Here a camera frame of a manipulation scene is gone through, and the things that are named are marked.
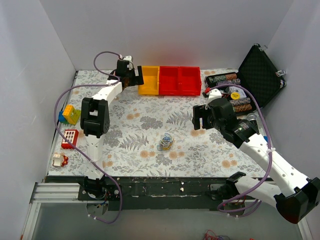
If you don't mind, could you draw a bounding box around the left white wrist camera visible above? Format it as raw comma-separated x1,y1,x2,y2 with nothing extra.
120,55,134,67

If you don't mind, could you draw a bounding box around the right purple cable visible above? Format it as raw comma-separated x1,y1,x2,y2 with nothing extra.
208,83,274,217

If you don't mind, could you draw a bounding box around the wire bundle on floor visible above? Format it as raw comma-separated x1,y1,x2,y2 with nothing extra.
202,229,232,240

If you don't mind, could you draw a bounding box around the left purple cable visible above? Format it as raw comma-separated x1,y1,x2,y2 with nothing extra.
54,51,124,224

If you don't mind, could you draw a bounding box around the yellow plastic bin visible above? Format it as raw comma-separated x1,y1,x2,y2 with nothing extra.
138,66,160,96

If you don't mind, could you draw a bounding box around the black poker chip case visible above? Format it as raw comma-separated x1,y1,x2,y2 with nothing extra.
204,43,287,108

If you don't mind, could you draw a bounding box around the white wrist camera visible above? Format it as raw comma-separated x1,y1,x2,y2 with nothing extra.
120,55,134,67
204,88,222,110

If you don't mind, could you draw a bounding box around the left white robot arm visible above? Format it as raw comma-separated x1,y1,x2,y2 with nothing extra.
80,55,144,200

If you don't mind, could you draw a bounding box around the red plastic bin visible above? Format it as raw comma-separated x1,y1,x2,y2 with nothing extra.
178,66,202,97
158,66,179,96

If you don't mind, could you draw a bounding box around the aluminium frame rail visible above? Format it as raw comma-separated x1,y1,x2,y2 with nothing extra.
19,182,87,240

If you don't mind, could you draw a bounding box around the floral table mat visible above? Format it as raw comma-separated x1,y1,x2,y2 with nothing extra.
47,68,270,178

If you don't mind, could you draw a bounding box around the yellow green blue block stack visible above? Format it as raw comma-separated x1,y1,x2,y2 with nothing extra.
58,104,81,125

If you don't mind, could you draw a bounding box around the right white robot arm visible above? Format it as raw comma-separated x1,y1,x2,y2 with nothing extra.
192,98,320,224

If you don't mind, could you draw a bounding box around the red white window block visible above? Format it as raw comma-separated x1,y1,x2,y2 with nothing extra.
61,129,79,149

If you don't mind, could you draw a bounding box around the purple cable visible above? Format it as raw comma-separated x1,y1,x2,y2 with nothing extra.
208,83,274,217
54,51,124,224

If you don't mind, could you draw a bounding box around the small red white toy block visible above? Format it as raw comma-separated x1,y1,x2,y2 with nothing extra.
52,154,69,167

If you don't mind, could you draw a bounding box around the black microphone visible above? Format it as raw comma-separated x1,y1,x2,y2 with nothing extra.
245,113,257,123

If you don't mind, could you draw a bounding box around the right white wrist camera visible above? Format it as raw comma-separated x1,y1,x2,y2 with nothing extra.
204,88,222,110

